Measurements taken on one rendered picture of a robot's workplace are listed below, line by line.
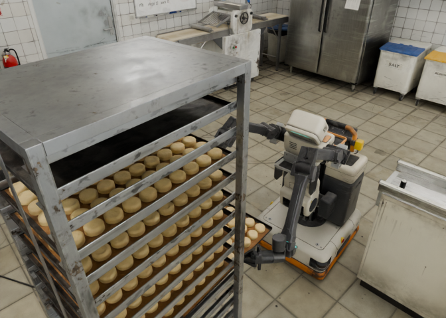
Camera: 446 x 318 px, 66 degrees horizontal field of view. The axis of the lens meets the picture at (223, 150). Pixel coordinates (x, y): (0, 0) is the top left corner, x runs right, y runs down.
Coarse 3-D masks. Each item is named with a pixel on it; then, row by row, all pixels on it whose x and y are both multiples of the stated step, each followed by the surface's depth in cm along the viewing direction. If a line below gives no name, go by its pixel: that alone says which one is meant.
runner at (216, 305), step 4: (232, 284) 157; (228, 288) 156; (232, 288) 152; (224, 292) 154; (228, 292) 151; (232, 292) 154; (220, 296) 152; (224, 296) 149; (228, 296) 152; (216, 300) 150; (220, 300) 147; (224, 300) 150; (216, 304) 146; (220, 304) 148; (212, 308) 147; (216, 308) 147; (208, 312) 146; (212, 312) 145; (204, 316) 144; (208, 316) 143
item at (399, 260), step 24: (432, 192) 202; (384, 216) 206; (408, 216) 196; (432, 216) 186; (384, 240) 213; (408, 240) 202; (432, 240) 191; (360, 264) 234; (384, 264) 220; (408, 264) 208; (432, 264) 197; (384, 288) 228; (408, 288) 215; (432, 288) 203; (408, 312) 226; (432, 312) 209
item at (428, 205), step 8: (384, 184) 199; (384, 192) 201; (392, 192) 198; (400, 192) 194; (408, 192) 193; (408, 200) 193; (416, 200) 190; (424, 200) 186; (432, 200) 186; (424, 208) 188; (432, 208) 185; (440, 208) 182; (440, 216) 184
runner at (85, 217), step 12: (228, 132) 108; (204, 144) 101; (216, 144) 105; (192, 156) 98; (168, 168) 92; (144, 180) 87; (156, 180) 90; (120, 192) 82; (132, 192) 85; (108, 204) 80; (84, 216) 76; (96, 216) 79; (72, 228) 75
